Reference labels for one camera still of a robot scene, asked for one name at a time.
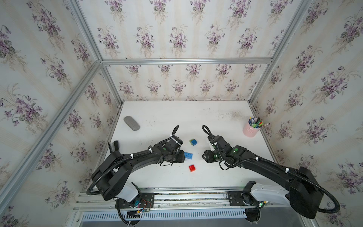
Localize light blue long lego brick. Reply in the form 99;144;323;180
184;152;193;160

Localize red square lego brick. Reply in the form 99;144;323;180
189;165;196;172

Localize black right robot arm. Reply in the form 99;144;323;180
202;125;341;219

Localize pink pen cup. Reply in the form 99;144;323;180
243;118;260;138

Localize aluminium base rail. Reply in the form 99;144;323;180
66;185;320;227

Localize aluminium enclosure frame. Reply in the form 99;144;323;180
1;1;363;213

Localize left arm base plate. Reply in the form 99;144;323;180
115;193;155;210

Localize pens in cup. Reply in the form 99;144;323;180
248;117;271;129

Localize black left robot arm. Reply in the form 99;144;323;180
86;125;185;201

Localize black stapler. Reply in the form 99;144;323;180
108;141;120;154

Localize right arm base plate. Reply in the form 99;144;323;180
226;191;268;208

